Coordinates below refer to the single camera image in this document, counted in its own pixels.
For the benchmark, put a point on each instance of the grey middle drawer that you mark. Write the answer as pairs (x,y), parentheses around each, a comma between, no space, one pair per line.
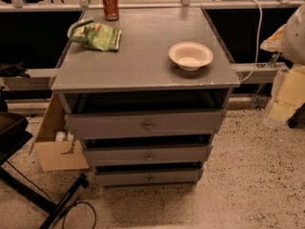
(115,156)

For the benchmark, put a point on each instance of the grey drawer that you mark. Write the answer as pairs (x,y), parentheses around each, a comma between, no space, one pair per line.
(99,126)
(149,177)
(115,156)

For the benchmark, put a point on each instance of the brown cardboard box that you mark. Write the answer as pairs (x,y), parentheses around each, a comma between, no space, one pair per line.
(57,150)

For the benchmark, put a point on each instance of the metal rail frame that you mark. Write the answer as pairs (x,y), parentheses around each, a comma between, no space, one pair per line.
(158,4)

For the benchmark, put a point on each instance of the white paper bowl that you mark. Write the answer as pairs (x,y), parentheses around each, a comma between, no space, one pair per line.
(190,56)

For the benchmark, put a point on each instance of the green chip bag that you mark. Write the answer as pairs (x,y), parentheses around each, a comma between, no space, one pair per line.
(95,36)

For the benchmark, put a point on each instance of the black stand leg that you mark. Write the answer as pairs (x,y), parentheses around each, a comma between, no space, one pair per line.
(53,209)

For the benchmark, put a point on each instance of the grey drawer cabinet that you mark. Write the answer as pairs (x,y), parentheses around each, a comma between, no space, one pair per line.
(147,100)

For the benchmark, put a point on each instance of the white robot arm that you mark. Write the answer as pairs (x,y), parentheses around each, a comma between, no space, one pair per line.
(289,39)

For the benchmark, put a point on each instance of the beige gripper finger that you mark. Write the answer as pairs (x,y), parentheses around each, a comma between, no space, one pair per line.
(288,95)

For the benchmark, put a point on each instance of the red soda can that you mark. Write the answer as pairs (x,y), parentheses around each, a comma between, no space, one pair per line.
(111,9)

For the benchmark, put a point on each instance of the grey bottom drawer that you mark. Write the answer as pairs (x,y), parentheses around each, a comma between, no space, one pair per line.
(149,177)

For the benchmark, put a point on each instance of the grey top drawer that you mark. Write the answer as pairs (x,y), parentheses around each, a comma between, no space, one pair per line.
(99,126)

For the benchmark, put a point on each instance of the black chair seat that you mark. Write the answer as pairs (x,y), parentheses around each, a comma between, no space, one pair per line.
(13,134)

